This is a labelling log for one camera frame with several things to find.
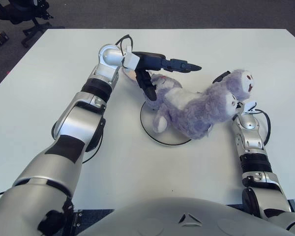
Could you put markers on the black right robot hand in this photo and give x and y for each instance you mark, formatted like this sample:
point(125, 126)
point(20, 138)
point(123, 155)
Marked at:
point(222, 75)

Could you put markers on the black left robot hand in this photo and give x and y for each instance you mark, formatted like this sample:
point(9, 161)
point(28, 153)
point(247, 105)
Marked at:
point(150, 61)

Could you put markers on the purple plush bunny doll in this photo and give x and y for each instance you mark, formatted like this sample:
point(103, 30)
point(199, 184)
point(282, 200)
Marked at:
point(194, 110)

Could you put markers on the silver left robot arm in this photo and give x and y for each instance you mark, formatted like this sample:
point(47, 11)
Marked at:
point(71, 127)

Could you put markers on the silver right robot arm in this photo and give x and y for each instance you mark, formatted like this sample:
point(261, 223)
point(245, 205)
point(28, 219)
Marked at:
point(248, 145)

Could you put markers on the white plate with black rim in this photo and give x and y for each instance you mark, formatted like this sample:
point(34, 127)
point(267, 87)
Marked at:
point(147, 118)

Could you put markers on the black office chair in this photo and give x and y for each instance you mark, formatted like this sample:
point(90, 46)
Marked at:
point(17, 12)

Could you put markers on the grey robot torso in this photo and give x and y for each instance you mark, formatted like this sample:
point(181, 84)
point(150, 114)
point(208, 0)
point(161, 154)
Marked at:
point(162, 214)

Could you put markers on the metal table bracket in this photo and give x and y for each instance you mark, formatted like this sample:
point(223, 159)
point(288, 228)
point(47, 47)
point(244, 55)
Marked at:
point(76, 217)

